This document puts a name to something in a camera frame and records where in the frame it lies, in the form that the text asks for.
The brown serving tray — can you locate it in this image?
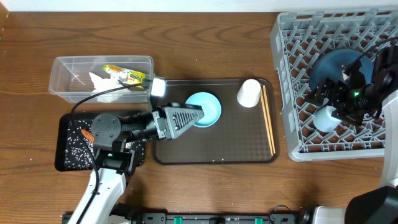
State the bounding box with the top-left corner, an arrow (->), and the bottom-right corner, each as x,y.
152,78 -> 279,165

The left wooden chopstick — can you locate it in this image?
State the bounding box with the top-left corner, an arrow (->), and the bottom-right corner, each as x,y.
260,88 -> 274,157

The light blue cup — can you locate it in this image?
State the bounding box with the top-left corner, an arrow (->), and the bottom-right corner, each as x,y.
313,106 -> 341,133

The black plastic tray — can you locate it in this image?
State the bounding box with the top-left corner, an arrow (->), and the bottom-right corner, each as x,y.
54,111 -> 147,172

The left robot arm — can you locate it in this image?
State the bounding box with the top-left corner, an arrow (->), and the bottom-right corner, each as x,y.
69,103 -> 204,223

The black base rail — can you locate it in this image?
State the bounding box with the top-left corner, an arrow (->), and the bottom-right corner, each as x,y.
62,212 -> 315,224

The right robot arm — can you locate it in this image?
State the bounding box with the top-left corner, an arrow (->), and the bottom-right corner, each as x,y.
300,45 -> 397,224

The right wooden chopstick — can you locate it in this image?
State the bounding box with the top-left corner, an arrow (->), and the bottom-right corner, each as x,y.
262,85 -> 276,156

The grey dishwasher rack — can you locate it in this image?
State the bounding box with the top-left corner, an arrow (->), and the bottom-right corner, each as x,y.
270,7 -> 397,162

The orange carrot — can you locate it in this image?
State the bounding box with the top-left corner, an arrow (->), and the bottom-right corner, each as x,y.
81,129 -> 95,143

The light blue bowl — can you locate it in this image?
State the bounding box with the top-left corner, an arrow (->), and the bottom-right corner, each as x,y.
185,92 -> 221,128

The white rice pile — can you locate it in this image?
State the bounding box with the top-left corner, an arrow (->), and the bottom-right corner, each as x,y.
64,121 -> 146,170

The yellow-green snack wrapper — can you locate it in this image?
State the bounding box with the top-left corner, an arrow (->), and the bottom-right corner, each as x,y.
103,64 -> 147,88

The wooden chopstick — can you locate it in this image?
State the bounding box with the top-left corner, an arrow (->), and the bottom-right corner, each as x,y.
260,88 -> 274,157
262,85 -> 276,156

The white cup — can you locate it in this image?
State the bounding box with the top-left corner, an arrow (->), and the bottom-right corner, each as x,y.
237,79 -> 261,108

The clear plastic bin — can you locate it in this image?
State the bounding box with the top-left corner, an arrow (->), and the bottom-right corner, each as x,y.
49,55 -> 154,103

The dark blue plate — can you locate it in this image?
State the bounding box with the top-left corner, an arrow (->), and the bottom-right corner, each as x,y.
309,49 -> 361,91

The white napkin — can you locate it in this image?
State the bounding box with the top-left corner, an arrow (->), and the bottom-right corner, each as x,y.
89,72 -> 130,103

